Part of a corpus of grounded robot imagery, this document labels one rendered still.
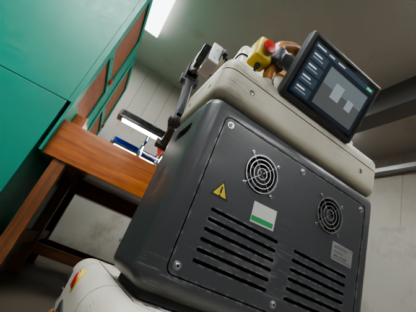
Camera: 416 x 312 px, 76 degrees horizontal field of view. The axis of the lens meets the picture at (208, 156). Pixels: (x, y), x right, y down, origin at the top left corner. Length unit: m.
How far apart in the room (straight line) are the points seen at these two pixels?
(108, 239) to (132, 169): 2.02
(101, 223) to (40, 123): 2.09
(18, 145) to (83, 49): 0.57
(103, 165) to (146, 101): 2.47
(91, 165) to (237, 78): 0.94
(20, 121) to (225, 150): 1.06
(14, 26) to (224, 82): 1.23
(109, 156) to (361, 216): 1.09
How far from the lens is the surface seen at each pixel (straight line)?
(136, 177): 1.38
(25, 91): 1.47
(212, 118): 0.54
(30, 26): 1.64
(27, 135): 1.39
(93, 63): 1.54
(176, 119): 1.41
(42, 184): 1.38
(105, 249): 3.34
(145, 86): 3.86
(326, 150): 0.73
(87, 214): 3.31
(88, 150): 1.39
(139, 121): 1.79
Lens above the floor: 0.34
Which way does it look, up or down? 24 degrees up
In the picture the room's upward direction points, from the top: 22 degrees clockwise
